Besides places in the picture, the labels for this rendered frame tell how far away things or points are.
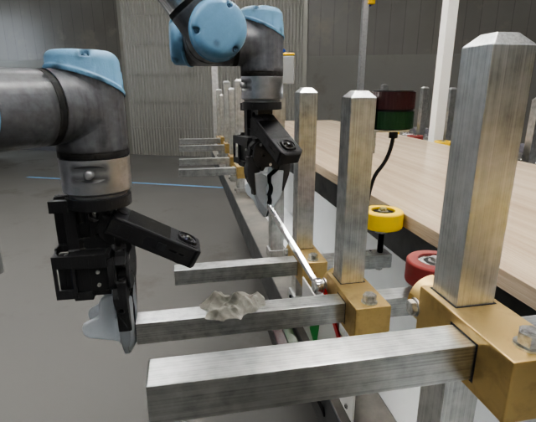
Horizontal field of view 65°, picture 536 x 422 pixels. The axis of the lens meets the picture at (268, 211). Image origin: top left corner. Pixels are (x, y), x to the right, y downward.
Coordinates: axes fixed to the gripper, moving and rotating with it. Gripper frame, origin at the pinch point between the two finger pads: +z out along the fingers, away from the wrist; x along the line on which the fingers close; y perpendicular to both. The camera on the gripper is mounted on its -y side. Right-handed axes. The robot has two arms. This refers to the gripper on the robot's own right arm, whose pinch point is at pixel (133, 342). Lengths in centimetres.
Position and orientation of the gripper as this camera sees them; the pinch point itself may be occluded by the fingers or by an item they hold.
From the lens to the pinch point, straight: 59.6
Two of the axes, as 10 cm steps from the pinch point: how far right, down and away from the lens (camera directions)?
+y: -9.8, 0.5, -1.8
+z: 0.0, 9.6, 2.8
